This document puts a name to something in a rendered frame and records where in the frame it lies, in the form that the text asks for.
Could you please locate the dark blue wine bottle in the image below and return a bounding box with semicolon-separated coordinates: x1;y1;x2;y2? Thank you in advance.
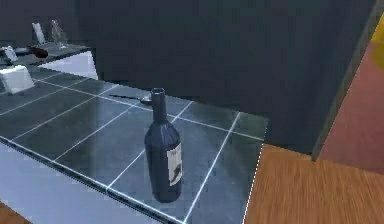
143;87;183;203

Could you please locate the dark tiled kitchen counter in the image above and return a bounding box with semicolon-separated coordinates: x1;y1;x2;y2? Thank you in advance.
0;41;270;224

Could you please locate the clear glass bottle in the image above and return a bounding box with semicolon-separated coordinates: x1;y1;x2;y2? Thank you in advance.
50;19;69;50

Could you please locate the white upright card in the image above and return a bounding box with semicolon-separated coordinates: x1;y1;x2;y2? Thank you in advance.
31;22;47;45

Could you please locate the white box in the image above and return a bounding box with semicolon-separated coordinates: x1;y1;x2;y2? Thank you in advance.
0;64;36;95

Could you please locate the small white shaker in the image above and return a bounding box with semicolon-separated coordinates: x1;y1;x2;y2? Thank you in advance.
3;45;19;63

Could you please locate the black handled spoon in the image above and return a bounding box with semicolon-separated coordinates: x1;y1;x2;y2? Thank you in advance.
108;94;153;104

